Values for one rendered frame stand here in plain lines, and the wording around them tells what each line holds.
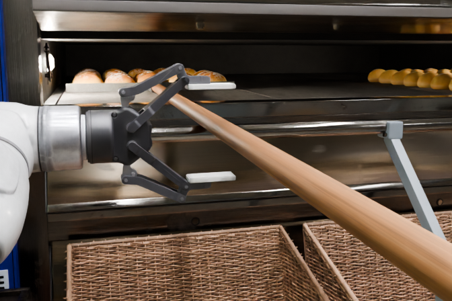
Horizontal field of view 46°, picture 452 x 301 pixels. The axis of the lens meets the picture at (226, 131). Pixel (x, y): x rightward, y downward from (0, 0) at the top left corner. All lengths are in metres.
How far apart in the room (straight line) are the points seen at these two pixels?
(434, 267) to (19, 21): 1.14
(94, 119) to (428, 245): 0.52
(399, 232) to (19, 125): 0.51
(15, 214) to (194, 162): 0.83
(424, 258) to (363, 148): 1.22
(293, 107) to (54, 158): 0.82
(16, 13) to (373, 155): 0.99
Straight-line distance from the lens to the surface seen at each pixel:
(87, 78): 1.78
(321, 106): 1.46
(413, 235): 0.35
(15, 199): 0.62
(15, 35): 1.33
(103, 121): 0.74
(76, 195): 1.35
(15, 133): 0.72
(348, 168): 1.52
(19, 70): 1.33
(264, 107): 1.40
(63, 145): 0.73
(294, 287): 1.41
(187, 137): 0.98
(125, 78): 1.79
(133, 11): 1.18
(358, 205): 0.40
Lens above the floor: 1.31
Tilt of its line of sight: 9 degrees down
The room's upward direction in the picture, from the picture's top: straight up
